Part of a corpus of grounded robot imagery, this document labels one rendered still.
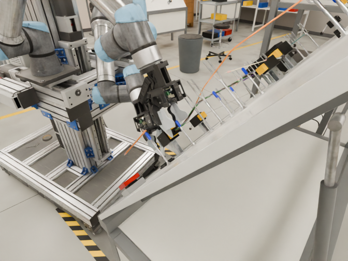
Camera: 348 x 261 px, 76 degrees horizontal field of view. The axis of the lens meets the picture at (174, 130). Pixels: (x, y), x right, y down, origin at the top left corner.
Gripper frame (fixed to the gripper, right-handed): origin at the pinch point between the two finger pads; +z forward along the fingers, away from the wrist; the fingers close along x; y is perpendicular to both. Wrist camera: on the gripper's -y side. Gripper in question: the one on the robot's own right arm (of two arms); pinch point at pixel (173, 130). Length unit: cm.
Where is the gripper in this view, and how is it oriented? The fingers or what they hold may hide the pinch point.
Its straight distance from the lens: 67.7
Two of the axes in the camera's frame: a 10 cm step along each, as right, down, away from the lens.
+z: 3.8, 8.8, 2.7
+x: 6.8, -4.6, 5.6
